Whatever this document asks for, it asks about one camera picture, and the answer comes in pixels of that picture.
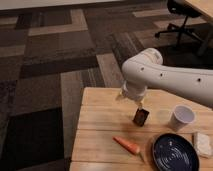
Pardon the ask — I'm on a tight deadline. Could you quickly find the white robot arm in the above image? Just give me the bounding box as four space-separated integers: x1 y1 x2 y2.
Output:
121 48 213 109

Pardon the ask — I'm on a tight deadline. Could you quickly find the black office chair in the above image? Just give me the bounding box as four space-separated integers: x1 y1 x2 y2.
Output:
154 0 205 48

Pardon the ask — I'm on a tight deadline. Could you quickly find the orange carrot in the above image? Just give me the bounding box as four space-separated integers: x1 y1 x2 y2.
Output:
113 136 144 161

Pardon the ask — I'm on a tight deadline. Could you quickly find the wooden desk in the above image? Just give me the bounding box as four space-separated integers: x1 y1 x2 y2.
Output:
184 0 213 23

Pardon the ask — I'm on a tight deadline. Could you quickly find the white paper cup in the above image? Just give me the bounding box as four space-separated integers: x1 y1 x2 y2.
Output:
168 105 195 131

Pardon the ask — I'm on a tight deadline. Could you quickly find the dark blue plate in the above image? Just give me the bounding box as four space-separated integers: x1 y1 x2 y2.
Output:
152 133 200 171

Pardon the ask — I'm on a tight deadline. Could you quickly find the white sponge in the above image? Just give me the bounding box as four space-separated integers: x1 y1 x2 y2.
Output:
193 132 212 158

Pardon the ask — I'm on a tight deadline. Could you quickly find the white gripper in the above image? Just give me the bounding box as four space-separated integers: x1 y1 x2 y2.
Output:
116 81 147 109

